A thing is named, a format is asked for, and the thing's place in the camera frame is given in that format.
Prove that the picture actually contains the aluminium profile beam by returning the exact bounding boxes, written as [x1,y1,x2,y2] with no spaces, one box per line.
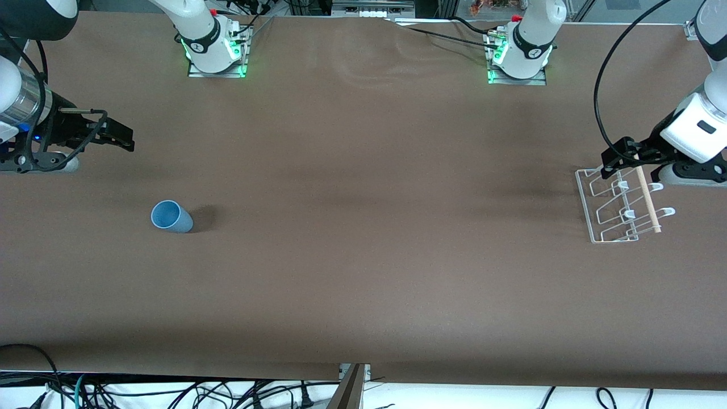
[326,364,367,409]

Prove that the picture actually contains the white wire cup rack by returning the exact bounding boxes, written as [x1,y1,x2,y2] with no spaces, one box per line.
[575,166,676,244]

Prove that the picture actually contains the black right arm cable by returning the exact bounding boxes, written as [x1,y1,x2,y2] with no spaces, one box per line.
[0,27,110,173]

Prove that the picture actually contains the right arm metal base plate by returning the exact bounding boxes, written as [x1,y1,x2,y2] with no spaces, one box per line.
[187,22,251,79]

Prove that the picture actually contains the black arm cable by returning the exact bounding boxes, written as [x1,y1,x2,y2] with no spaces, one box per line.
[593,0,674,164]
[0,27,110,173]

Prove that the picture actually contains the light blue cup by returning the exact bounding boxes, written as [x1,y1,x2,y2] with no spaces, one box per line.
[151,200,194,234]

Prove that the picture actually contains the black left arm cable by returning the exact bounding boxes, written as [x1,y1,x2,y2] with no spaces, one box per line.
[593,0,674,164]

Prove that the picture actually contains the tangled black floor cables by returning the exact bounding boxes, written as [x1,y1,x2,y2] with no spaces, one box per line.
[85,379,341,409]

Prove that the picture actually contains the black looped floor cable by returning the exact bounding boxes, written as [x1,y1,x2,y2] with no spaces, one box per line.
[0,343,64,409]

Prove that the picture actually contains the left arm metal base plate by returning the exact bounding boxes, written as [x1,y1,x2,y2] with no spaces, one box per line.
[486,31,548,86]

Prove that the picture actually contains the black cable on table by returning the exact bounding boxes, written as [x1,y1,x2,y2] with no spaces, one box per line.
[385,16,502,51]

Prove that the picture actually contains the white connector strip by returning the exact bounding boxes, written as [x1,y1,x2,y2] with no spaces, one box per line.
[332,0,416,19]

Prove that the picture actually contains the orange background clutter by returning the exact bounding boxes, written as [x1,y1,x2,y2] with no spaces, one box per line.
[469,0,527,16]

